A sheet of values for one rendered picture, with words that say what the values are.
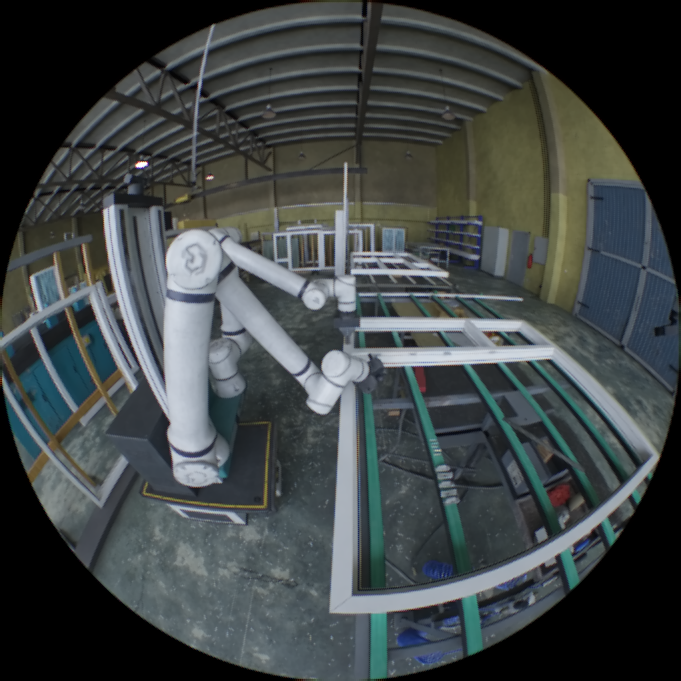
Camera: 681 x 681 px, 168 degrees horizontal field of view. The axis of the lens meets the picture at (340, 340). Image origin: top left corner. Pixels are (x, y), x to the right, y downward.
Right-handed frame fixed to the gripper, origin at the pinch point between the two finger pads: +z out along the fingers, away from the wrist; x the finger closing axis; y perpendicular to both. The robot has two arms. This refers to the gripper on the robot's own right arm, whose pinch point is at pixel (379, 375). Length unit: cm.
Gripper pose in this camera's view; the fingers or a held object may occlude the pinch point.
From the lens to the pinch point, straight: 100.0
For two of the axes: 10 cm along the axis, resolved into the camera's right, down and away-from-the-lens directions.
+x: -7.2, 6.0, 3.4
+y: -3.9, -7.6, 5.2
